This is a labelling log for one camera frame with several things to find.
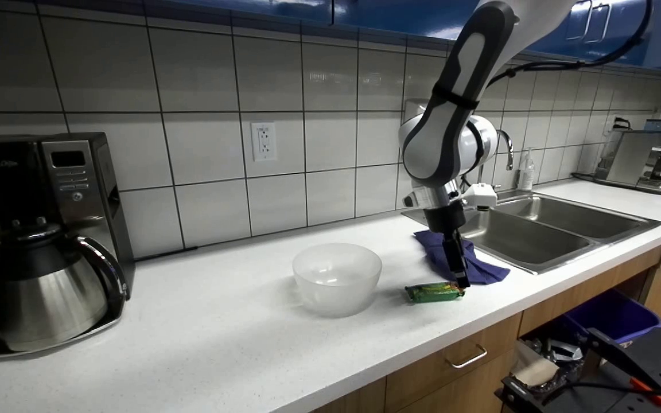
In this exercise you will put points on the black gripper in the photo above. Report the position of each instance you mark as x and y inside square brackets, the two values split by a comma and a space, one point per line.
[443, 213]

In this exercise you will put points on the green packet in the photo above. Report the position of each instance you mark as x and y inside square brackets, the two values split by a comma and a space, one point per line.
[437, 293]

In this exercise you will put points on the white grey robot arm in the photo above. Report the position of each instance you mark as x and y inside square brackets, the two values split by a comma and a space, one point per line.
[445, 142]

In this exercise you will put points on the translucent plastic bowl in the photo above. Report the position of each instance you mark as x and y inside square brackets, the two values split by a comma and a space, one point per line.
[336, 279]

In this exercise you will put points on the stainless steel double sink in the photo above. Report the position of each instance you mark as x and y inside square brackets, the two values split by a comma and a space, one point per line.
[540, 232]

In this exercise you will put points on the chrome faucet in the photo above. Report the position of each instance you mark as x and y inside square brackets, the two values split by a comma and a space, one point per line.
[506, 145]

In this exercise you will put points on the blue bin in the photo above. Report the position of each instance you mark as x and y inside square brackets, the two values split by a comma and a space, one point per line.
[616, 315]

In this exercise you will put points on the left orange black clamp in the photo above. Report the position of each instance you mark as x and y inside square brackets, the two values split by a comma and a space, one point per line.
[639, 378]

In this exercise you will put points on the steel espresso machine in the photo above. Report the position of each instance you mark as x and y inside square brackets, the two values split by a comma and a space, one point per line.
[629, 160]

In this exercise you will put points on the blue upper cabinets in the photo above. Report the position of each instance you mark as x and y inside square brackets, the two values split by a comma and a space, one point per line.
[591, 30]

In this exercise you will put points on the steel coffee carafe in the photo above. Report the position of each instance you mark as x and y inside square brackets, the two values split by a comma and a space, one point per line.
[55, 288]

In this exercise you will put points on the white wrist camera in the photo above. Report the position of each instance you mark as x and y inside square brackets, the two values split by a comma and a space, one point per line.
[481, 197]

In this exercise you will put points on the white wall outlet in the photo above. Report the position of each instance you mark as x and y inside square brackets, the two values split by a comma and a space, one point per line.
[265, 143]

